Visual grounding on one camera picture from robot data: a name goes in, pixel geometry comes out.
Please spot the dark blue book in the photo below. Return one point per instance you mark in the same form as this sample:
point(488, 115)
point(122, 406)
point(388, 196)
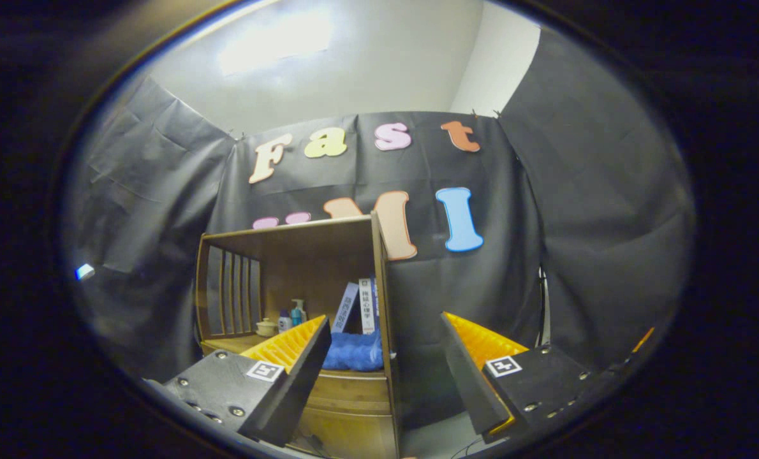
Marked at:
point(375, 303)

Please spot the blue pump bottle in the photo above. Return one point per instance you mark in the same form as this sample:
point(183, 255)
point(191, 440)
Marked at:
point(297, 313)

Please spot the black light stand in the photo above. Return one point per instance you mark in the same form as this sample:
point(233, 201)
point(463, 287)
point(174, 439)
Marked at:
point(545, 306)

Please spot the beige lidded ceramic cup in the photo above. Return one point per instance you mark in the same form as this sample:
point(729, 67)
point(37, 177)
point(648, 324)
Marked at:
point(266, 328)

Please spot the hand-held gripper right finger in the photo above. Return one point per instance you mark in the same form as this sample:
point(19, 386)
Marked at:
point(465, 376)

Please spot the blue folded towel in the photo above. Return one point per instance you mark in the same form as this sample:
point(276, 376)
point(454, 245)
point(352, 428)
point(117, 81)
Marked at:
point(354, 354)

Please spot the wooden drawer with black knob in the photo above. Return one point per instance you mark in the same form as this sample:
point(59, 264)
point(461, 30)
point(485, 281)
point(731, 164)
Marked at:
point(354, 389)

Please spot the white spine book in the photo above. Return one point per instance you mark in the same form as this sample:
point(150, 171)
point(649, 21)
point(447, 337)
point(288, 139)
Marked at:
point(366, 306)

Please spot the orange and black clamp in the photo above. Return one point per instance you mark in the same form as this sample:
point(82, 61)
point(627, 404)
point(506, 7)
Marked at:
point(644, 339)

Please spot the wooden cabinet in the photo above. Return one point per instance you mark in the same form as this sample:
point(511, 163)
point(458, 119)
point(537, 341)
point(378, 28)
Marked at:
point(309, 255)

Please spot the black backdrop cloth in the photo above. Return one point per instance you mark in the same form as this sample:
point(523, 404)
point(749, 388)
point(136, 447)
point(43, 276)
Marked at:
point(577, 223)

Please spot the wooden cabinet door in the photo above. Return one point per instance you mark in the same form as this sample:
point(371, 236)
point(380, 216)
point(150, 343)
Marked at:
point(354, 435)

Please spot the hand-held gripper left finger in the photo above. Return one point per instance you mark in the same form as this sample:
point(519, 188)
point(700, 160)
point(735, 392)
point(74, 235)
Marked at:
point(296, 389)

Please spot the white bottle with blue cap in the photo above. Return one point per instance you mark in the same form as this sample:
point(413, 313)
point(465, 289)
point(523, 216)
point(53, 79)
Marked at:
point(284, 323)

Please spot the lavender book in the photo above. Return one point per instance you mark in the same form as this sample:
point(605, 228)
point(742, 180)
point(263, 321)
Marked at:
point(346, 306)

